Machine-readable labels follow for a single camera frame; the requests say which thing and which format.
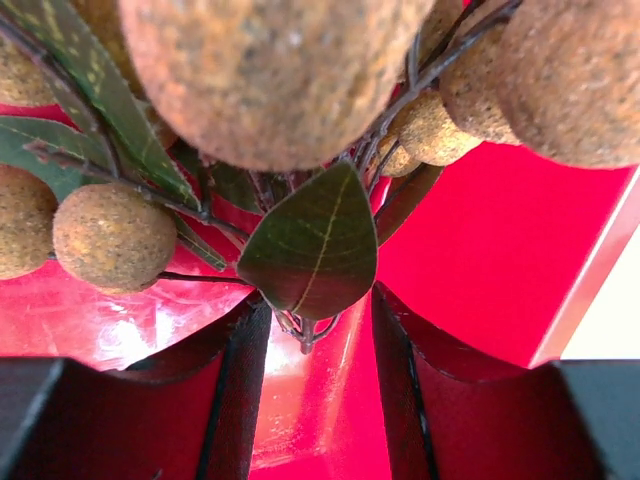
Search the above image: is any red plastic tray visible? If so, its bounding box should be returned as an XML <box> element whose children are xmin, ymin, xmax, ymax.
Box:
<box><xmin>0</xmin><ymin>99</ymin><xmax>640</xmax><ymax>480</ymax></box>

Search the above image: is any longan bunch with leaves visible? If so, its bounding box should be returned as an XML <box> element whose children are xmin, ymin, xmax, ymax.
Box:
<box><xmin>1</xmin><ymin>1</ymin><xmax>639</xmax><ymax>352</ymax></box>

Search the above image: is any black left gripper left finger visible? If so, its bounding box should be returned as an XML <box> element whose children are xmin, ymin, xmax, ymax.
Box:
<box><xmin>1</xmin><ymin>297</ymin><xmax>271</xmax><ymax>479</ymax></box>

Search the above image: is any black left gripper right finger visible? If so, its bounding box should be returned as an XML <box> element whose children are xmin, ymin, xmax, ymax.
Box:
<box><xmin>371</xmin><ymin>283</ymin><xmax>639</xmax><ymax>479</ymax></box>

